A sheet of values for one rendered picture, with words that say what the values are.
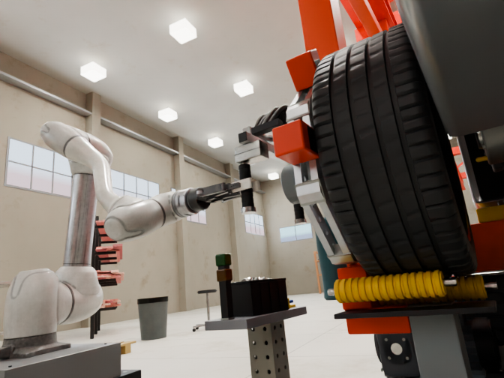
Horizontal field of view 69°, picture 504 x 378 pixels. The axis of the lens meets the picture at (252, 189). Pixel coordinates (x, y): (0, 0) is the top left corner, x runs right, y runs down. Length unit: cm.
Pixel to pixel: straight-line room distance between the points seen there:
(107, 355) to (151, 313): 409
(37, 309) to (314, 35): 160
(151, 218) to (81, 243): 53
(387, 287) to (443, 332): 17
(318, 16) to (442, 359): 153
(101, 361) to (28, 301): 31
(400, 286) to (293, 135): 42
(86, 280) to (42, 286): 20
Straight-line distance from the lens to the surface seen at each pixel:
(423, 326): 102
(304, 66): 105
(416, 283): 91
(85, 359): 135
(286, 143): 81
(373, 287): 93
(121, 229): 110
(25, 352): 141
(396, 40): 91
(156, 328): 551
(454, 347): 102
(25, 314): 144
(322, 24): 193
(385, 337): 133
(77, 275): 158
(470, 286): 102
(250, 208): 104
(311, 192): 86
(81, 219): 162
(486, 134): 102
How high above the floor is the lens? 54
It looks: 15 degrees up
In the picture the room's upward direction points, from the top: 6 degrees counter-clockwise
